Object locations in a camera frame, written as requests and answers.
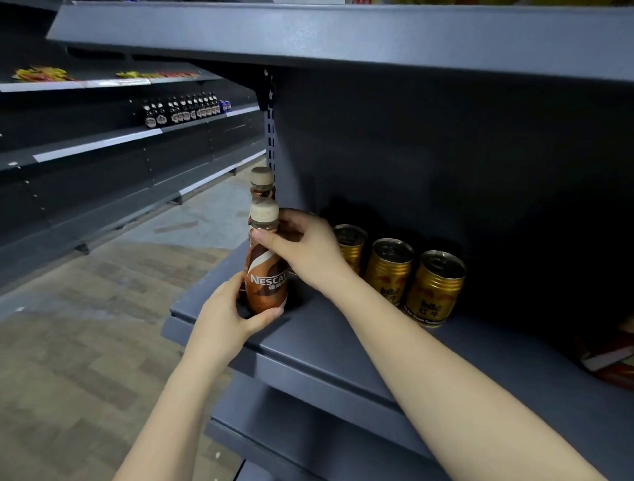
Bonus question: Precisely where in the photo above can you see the person's left hand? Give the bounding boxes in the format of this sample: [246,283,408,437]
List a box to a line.
[184,270,286,373]

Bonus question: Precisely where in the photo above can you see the person's right hand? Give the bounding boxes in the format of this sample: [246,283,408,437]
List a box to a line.
[250,207,356,299]

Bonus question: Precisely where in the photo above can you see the brown coffee bottle beige cap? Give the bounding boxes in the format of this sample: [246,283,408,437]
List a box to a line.
[249,166,277,204]
[243,198,290,315]

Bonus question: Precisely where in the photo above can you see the dark grey metal shelf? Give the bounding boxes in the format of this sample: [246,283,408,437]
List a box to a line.
[45,0,634,481]

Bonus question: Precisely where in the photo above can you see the person's left forearm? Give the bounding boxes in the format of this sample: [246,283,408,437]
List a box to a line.
[112,348,238,481]

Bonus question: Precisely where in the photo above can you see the person's right forearm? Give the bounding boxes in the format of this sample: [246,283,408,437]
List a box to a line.
[316,269,608,481]

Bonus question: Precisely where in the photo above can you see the row of dark glass bottles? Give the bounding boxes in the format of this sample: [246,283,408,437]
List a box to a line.
[141,91,223,129]

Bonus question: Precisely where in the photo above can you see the black store shelving white strips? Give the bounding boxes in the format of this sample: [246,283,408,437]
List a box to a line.
[0,0,271,293]

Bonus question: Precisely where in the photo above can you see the red packaged goods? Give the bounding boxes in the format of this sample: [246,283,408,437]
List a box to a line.
[577,312,634,392]

